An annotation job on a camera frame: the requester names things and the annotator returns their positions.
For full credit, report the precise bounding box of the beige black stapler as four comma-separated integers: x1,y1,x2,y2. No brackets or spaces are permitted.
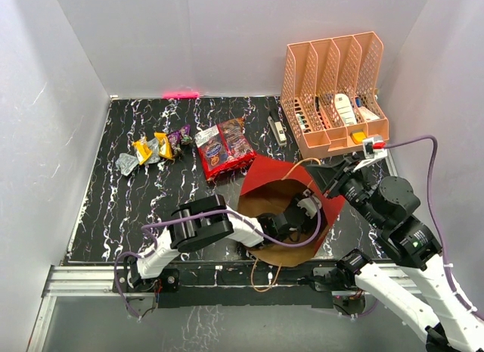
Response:
268,108,287,147

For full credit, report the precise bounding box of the green white tube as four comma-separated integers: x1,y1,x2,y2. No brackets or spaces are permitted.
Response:
296,113,308,130

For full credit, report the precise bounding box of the yellow snack packet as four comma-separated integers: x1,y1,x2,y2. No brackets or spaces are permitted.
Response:
154,132,175,160
132,136,153,165

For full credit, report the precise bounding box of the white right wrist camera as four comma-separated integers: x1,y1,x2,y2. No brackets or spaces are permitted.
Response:
354,136,388,171

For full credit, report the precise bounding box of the red snack packet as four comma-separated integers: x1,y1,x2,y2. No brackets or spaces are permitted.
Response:
194,117,257,182

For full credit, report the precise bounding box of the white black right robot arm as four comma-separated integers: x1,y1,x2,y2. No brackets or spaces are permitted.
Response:
306,157,483,351

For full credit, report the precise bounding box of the red brown paper bag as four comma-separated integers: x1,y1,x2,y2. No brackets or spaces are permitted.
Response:
237,155,345,269

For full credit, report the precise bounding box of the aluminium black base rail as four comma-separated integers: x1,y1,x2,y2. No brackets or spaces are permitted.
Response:
28,260,421,351

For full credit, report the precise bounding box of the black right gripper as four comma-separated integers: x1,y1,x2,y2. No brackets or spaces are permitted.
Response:
305,154,384,228

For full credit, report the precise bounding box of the purple M&M's packet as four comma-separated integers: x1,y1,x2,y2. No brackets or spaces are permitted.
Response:
179,124,193,145

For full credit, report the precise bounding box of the silver snack wrapper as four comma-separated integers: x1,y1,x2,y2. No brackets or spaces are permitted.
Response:
115,153,139,176
144,138,160,165

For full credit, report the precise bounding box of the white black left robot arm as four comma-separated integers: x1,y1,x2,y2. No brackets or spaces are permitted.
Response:
126,189,323,291

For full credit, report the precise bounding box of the brown M&M's packet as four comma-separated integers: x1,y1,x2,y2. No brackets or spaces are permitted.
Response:
167,130,182,158

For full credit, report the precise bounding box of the peach plastic file organizer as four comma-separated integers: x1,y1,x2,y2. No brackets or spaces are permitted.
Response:
280,31,389,158

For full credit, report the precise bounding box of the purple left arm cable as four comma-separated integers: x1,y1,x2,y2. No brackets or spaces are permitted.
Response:
113,191,323,321

